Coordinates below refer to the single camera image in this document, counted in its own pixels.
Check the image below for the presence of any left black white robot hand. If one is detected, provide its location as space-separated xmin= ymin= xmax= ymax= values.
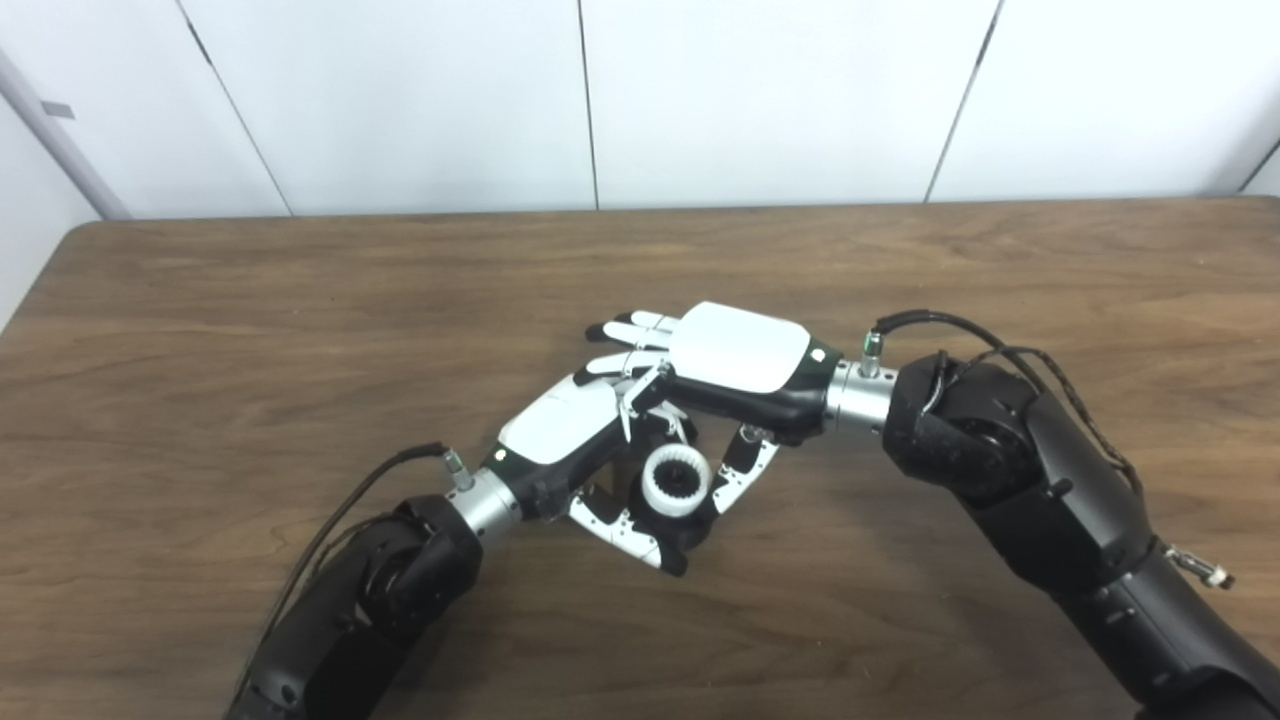
xmin=485 ymin=352 xmax=721 ymax=578

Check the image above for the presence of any thin braided black cable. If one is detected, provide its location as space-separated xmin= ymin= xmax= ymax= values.
xmin=990 ymin=345 xmax=1146 ymax=496

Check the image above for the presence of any round black plastic part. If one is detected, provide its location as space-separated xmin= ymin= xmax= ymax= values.
xmin=630 ymin=430 xmax=721 ymax=561

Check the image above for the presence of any gray wall corner post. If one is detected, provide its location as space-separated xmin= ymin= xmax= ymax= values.
xmin=0 ymin=45 xmax=134 ymax=221

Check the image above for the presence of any silver cable plug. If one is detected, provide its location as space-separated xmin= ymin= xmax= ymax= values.
xmin=1165 ymin=543 xmax=1236 ymax=591

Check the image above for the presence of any white plastic ring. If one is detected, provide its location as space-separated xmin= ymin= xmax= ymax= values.
xmin=641 ymin=445 xmax=713 ymax=518

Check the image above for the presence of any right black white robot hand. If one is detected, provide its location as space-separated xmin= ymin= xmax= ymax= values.
xmin=585 ymin=301 xmax=841 ymax=516

